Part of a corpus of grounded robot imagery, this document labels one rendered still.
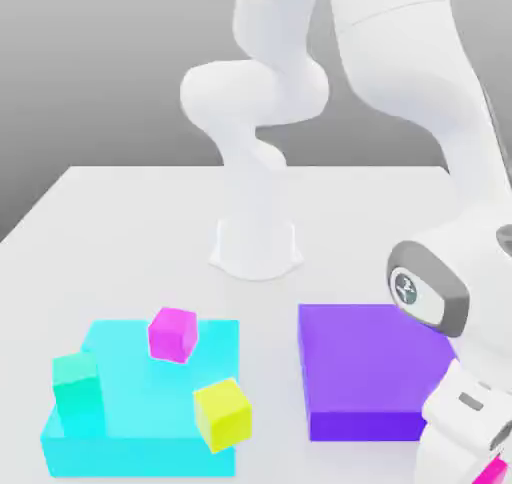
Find small magenta cube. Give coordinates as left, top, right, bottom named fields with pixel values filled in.
left=146, top=306, right=200, bottom=365

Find large purple box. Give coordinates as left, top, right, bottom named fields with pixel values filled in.
left=297, top=302, right=458, bottom=443

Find small teal cube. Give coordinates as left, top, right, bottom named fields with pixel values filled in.
left=51, top=350, right=108, bottom=440

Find small yellow cube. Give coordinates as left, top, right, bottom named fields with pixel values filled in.
left=192, top=376, right=254, bottom=455

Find small pink cube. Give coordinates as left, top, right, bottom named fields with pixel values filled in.
left=467, top=453, right=510, bottom=484

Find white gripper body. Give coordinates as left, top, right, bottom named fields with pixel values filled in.
left=413, top=419, right=512, bottom=484

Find large cyan box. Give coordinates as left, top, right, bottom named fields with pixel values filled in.
left=39, top=318, right=241, bottom=480

